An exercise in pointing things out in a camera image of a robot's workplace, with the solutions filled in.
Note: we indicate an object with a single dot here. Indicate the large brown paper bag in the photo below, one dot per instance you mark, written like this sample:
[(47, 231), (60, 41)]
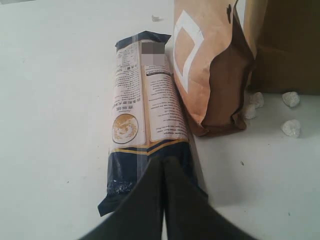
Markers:
[(284, 36)]

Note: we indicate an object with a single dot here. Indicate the small brown paper pouch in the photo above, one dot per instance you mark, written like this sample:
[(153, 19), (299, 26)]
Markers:
[(211, 61)]

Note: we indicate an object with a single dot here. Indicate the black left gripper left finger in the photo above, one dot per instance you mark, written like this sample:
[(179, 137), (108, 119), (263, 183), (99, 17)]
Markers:
[(140, 215)]

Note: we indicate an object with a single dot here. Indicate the white crumpled pellet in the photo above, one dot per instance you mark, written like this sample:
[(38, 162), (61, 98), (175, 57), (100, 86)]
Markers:
[(291, 128), (249, 112), (291, 99), (257, 99)]

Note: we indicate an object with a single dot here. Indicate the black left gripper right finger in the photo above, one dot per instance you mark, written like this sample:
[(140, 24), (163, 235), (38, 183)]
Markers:
[(188, 214)]

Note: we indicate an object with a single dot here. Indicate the dark blue pasta packet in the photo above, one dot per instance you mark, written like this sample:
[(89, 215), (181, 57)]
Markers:
[(148, 124)]

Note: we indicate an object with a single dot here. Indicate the small white paper scrap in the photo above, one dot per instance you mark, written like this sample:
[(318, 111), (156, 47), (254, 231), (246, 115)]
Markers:
[(156, 18)]

